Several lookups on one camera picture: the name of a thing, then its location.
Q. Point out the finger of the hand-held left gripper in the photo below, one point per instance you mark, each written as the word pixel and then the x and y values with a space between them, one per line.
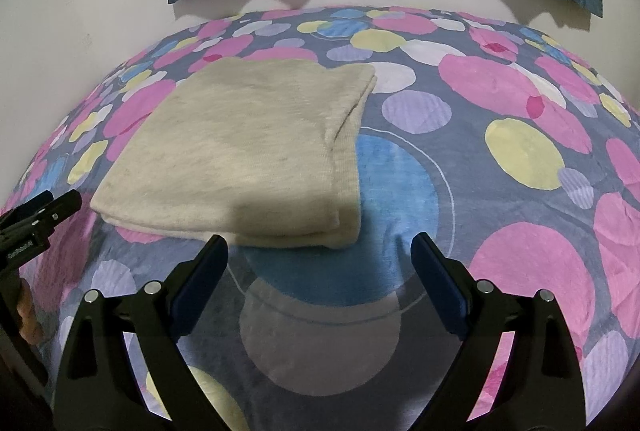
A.
pixel 27 207
pixel 62 207

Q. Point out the dotted multicolour bed sheet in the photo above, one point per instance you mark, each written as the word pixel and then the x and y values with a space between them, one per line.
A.
pixel 400 171

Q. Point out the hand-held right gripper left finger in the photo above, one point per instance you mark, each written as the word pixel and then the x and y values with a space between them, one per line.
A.
pixel 192 296

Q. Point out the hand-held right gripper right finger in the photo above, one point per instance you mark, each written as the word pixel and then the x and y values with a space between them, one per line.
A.
pixel 445 291

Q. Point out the beige knit sweater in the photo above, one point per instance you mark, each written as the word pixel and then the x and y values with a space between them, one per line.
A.
pixel 240 151

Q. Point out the person's left hand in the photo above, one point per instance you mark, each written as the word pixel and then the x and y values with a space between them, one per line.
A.
pixel 27 316

